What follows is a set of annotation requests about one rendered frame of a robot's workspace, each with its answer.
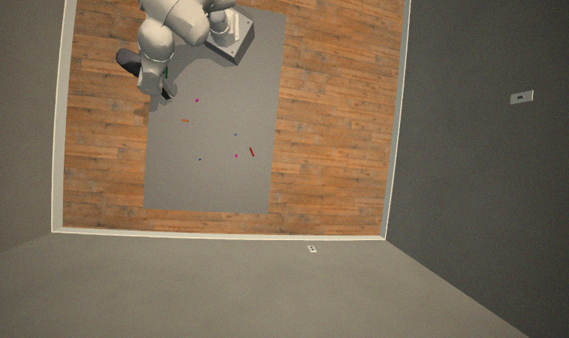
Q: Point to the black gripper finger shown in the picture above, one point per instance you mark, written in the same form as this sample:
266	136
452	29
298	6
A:
165	95

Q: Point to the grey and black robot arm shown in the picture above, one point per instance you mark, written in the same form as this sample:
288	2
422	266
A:
186	18

